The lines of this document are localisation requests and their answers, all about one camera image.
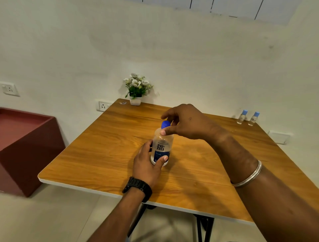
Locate person's right hand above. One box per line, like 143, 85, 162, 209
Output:
159, 103, 230, 148

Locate white wall switch plate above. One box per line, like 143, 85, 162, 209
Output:
268, 130, 292, 145

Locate white power socket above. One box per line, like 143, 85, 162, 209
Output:
96, 100, 114, 112

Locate clear large bottle blue label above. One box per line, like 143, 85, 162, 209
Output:
150, 127, 174, 167

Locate silver bangle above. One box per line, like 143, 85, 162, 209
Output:
230, 160, 263, 188

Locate person's right forearm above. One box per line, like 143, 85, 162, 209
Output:
212, 134, 319, 242

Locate maroon cabinet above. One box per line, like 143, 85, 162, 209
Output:
0, 107, 66, 198

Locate person's left hand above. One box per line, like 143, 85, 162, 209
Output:
132, 139, 169, 189

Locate white flowers in white pot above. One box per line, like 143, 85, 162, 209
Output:
123, 72, 154, 106

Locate black metal table frame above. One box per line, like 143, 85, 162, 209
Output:
127, 203, 215, 242

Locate person's left forearm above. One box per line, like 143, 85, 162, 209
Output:
87, 188, 145, 242

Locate black wristwatch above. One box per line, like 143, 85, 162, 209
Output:
122, 176, 153, 203

